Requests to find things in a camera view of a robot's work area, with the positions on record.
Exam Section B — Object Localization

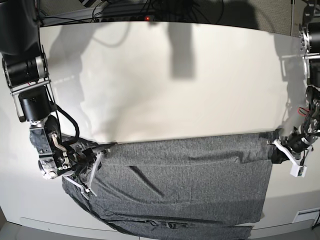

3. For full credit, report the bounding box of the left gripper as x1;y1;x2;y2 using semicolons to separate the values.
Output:
259;129;315;177

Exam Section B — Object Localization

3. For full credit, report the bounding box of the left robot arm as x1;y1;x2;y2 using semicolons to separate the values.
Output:
271;0;320;177

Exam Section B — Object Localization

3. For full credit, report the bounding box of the grey T-shirt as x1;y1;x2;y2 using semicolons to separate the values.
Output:
62;133;274;240

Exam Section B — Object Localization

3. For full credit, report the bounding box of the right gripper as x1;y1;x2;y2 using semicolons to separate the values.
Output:
57;142;112;199

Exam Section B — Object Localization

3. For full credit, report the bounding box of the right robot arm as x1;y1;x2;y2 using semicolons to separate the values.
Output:
0;0;111;199

